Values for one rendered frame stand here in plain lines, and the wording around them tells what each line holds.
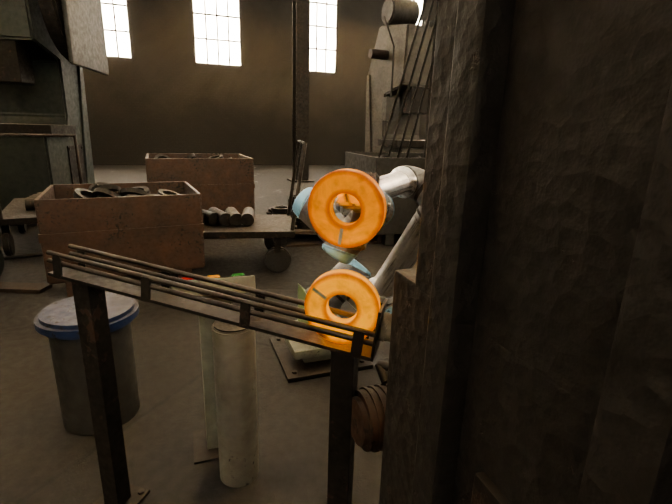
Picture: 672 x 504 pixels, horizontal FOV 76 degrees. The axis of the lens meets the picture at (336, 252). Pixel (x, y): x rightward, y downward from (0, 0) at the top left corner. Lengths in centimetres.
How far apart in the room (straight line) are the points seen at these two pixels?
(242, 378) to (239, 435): 19
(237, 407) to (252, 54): 1185
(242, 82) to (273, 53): 115
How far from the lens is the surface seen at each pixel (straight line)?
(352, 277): 84
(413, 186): 158
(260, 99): 1270
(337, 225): 85
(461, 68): 42
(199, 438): 170
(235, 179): 457
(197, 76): 1257
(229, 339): 122
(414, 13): 698
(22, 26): 551
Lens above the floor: 105
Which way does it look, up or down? 16 degrees down
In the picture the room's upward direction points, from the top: 2 degrees clockwise
